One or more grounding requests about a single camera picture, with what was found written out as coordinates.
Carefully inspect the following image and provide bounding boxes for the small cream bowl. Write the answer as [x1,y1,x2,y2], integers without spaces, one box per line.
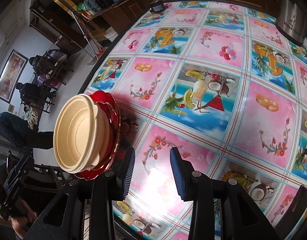
[92,102,111,169]

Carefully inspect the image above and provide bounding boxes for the steel thermos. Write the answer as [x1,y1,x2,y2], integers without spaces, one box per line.
[274,0,307,47]

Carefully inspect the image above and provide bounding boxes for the small red gold-rimmed plate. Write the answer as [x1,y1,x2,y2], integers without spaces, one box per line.
[93,99,119,170]

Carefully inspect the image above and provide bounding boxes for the black smartphone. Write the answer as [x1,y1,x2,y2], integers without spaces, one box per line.
[271,185,307,240]

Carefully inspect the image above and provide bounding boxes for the silver mop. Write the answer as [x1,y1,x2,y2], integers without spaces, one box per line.
[71,11,99,61]

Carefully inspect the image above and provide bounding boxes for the dark wooden chair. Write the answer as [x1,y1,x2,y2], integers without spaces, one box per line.
[26,162,74,198]

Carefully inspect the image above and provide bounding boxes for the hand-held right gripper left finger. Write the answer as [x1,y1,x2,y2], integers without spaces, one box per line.
[31,146,136,240]

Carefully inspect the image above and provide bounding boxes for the printed fruit tablecloth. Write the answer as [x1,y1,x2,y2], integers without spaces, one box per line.
[83,1,307,240]

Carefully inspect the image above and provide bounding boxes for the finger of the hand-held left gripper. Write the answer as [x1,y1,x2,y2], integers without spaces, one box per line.
[4,154,35,188]

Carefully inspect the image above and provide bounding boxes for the large red plate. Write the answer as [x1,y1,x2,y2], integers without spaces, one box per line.
[74,91,122,180]

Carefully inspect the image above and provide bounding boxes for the grey-blue jug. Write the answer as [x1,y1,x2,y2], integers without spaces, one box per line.
[83,0,97,12]

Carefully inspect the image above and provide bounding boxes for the framed picture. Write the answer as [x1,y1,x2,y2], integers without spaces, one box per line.
[0,49,29,103]

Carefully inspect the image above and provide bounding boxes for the large cream bowl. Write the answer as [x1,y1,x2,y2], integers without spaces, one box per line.
[53,94,102,174]

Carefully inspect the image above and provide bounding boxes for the small black container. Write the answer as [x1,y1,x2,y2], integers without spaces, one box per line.
[149,0,166,13]

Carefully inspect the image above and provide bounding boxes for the person's left hand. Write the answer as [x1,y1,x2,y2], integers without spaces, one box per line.
[8,215,33,240]

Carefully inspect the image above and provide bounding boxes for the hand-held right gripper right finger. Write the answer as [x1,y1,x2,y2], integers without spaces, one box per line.
[169,147,276,240]

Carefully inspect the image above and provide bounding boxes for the black rimmed table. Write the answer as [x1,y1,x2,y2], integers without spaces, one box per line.
[77,0,307,240]

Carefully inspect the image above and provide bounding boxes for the white bin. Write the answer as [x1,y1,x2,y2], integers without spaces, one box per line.
[105,27,117,42]

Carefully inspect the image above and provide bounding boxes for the pink broom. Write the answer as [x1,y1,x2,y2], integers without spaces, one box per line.
[86,27,106,55]

